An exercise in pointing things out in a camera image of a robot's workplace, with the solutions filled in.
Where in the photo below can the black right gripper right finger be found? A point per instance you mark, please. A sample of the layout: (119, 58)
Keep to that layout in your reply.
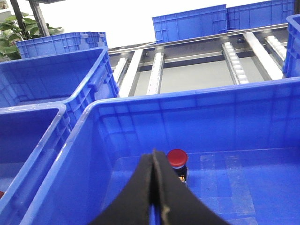
(176, 204)

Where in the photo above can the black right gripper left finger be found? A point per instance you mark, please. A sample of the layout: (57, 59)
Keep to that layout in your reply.
(132, 204)

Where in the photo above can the red button sideways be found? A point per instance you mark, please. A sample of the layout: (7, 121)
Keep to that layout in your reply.
(178, 158)

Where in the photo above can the right blue plastic bin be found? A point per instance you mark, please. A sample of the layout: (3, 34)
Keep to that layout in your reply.
(242, 143)

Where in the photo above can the blue plastic bin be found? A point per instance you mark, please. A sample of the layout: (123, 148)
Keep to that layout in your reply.
(30, 140)
(242, 143)

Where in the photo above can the left blue plastic bin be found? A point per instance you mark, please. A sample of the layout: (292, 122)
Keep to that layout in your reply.
(30, 140)

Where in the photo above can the white roller track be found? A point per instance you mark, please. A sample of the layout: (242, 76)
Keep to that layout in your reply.
(154, 83)

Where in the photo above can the rear left blue bin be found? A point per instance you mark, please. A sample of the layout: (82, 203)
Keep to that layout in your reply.
(75, 79)

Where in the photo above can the rear right blue bin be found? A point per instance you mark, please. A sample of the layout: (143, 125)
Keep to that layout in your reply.
(291, 67)

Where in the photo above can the far blue crate left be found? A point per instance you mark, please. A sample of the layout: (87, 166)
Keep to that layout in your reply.
(190, 24)

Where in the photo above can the blue crate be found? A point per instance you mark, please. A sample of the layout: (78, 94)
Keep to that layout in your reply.
(190, 24)
(259, 14)

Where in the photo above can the green potted plant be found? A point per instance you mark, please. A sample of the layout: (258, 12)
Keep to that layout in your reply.
(10, 33)

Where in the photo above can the far blue crate right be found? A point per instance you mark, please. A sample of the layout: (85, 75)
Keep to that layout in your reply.
(259, 14)

